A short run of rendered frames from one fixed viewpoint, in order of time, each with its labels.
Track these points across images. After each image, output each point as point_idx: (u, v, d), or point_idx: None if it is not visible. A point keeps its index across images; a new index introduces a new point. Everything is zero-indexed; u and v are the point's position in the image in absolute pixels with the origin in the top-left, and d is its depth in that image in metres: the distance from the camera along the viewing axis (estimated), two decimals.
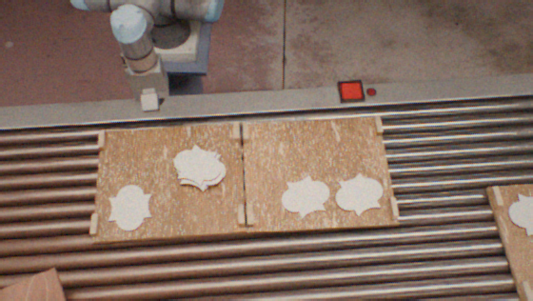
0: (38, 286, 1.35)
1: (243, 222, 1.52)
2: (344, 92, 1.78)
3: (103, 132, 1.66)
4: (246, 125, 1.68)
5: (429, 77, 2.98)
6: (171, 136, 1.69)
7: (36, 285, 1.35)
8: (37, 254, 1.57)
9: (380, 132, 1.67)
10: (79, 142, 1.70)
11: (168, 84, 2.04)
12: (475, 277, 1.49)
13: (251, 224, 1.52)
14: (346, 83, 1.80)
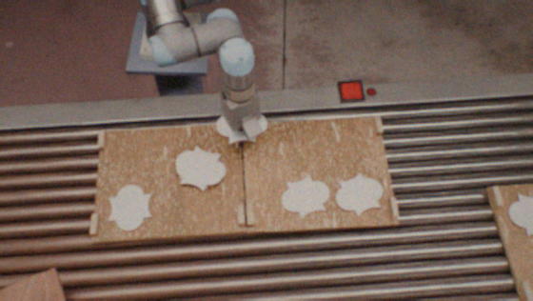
0: (38, 286, 1.35)
1: (243, 222, 1.52)
2: (344, 92, 1.78)
3: (103, 132, 1.66)
4: None
5: (429, 77, 2.98)
6: (171, 136, 1.69)
7: (36, 285, 1.35)
8: (37, 254, 1.57)
9: (380, 132, 1.67)
10: (79, 142, 1.70)
11: (168, 84, 2.04)
12: (475, 277, 1.49)
13: (251, 224, 1.52)
14: (346, 83, 1.80)
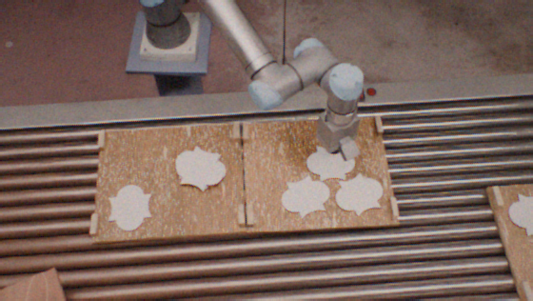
0: (38, 286, 1.35)
1: (243, 222, 1.52)
2: None
3: (103, 132, 1.66)
4: (246, 125, 1.68)
5: (429, 77, 2.98)
6: (171, 136, 1.69)
7: (36, 285, 1.35)
8: (37, 254, 1.57)
9: (380, 132, 1.67)
10: (79, 142, 1.70)
11: (168, 84, 2.04)
12: (475, 277, 1.49)
13: (251, 224, 1.52)
14: None
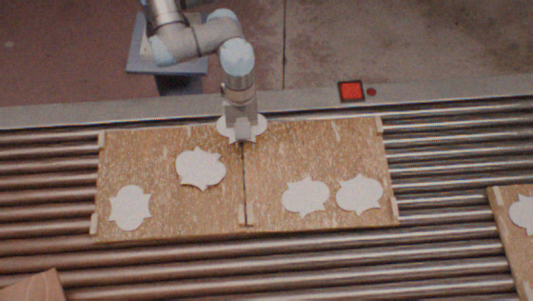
0: (38, 286, 1.35)
1: (243, 222, 1.52)
2: (344, 92, 1.78)
3: (103, 132, 1.66)
4: None
5: (429, 77, 2.98)
6: (171, 136, 1.69)
7: (36, 285, 1.35)
8: (37, 254, 1.57)
9: (380, 132, 1.67)
10: (79, 142, 1.70)
11: (168, 84, 2.04)
12: (475, 277, 1.49)
13: (251, 224, 1.52)
14: (346, 83, 1.80)
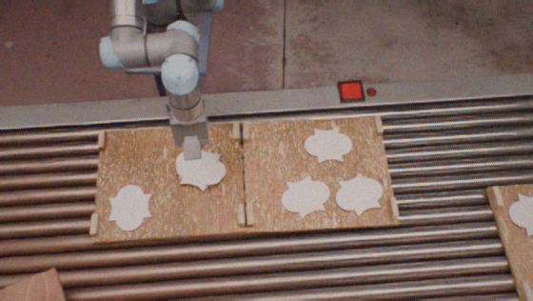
0: (38, 286, 1.35)
1: (243, 222, 1.52)
2: (344, 92, 1.78)
3: (103, 132, 1.66)
4: (246, 125, 1.68)
5: (429, 77, 2.98)
6: (171, 136, 1.69)
7: (36, 285, 1.35)
8: (37, 254, 1.57)
9: (380, 132, 1.67)
10: (79, 142, 1.70)
11: None
12: (475, 277, 1.49)
13: (251, 224, 1.52)
14: (346, 83, 1.80)
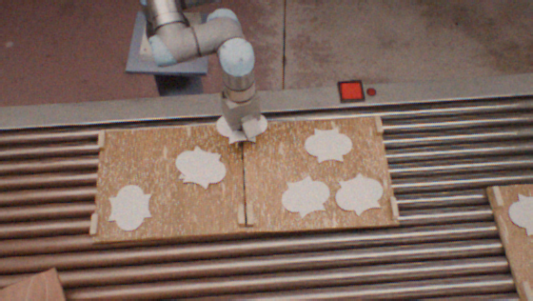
0: (38, 286, 1.35)
1: (243, 222, 1.52)
2: (344, 92, 1.78)
3: (103, 132, 1.66)
4: None
5: (429, 77, 2.98)
6: (171, 136, 1.69)
7: (36, 285, 1.35)
8: (37, 254, 1.57)
9: (380, 132, 1.67)
10: (79, 142, 1.70)
11: (168, 84, 2.04)
12: (475, 277, 1.49)
13: (251, 224, 1.52)
14: (346, 83, 1.80)
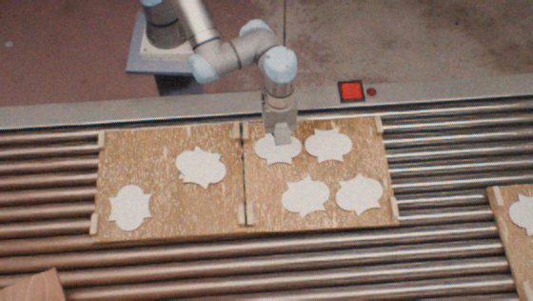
0: (38, 286, 1.35)
1: (243, 222, 1.52)
2: (344, 92, 1.78)
3: (103, 132, 1.66)
4: (246, 125, 1.68)
5: (429, 77, 2.98)
6: (171, 136, 1.69)
7: (36, 285, 1.35)
8: (37, 254, 1.57)
9: (380, 132, 1.67)
10: (79, 142, 1.70)
11: (168, 84, 2.04)
12: (475, 277, 1.49)
13: (251, 224, 1.52)
14: (346, 83, 1.80)
